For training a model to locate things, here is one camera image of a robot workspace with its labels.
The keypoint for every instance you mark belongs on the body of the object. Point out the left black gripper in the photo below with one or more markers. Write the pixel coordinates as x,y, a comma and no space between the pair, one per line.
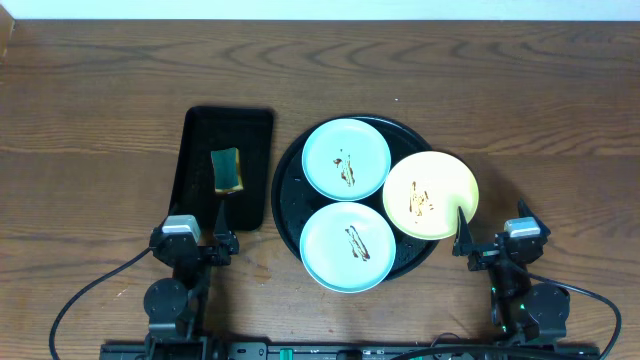
198,253

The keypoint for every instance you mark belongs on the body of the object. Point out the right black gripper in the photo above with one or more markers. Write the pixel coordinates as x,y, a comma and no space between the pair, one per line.
483,254

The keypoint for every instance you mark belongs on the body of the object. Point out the yellow green scrub sponge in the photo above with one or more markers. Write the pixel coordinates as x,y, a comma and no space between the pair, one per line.
227,171

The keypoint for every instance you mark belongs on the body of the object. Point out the yellow plate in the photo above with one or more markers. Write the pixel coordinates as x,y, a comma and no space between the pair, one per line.
424,192

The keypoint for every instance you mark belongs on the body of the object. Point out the light blue plate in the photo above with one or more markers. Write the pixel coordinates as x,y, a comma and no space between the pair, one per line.
347,247
346,159

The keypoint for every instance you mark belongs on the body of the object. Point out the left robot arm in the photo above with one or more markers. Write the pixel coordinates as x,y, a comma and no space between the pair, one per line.
176,305

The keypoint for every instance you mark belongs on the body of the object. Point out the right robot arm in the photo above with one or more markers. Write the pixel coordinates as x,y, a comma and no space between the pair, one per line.
529,314

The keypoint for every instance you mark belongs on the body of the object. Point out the black round tray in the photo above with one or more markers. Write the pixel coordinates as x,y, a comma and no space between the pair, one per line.
294,200

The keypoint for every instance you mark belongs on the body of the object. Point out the black rectangular tray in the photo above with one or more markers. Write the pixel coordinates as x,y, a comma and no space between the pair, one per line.
208,129

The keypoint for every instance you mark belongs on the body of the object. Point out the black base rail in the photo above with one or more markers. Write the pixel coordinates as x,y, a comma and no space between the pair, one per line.
263,351

